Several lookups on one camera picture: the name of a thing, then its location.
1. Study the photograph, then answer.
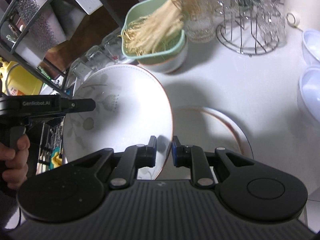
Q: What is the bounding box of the wire glass holder rack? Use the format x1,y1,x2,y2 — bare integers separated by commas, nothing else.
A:
216,0,286,56

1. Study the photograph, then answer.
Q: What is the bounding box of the dried noodle bundle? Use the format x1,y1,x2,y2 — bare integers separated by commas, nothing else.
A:
121,0,184,57

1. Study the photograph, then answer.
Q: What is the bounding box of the red lid plastic jar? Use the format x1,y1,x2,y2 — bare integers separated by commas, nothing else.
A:
183,0,215,43

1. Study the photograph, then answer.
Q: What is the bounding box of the white ceramic bowl brown rim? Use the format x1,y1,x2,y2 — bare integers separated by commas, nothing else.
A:
137,40,188,74

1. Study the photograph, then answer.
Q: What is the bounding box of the clear plastic bowl near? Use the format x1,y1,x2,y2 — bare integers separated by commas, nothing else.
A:
297,65,319,129

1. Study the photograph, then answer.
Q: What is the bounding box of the black metal shelf rack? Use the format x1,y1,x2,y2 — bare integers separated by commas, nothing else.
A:
1,0,138,81

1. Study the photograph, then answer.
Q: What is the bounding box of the yellow oil bottle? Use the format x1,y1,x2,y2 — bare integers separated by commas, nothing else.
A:
1,58,43,96

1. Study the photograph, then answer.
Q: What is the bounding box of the person's left hand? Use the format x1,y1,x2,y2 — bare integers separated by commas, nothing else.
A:
1,134,30,190

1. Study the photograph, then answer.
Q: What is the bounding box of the green colander basket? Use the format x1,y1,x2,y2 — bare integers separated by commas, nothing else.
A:
121,0,185,60

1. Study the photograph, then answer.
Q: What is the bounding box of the white plate green floral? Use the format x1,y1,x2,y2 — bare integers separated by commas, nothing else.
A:
159,106,254,181
63,64,173,180

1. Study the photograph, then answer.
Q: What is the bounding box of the white electric cooker pot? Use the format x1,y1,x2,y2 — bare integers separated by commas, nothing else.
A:
284,0,320,31

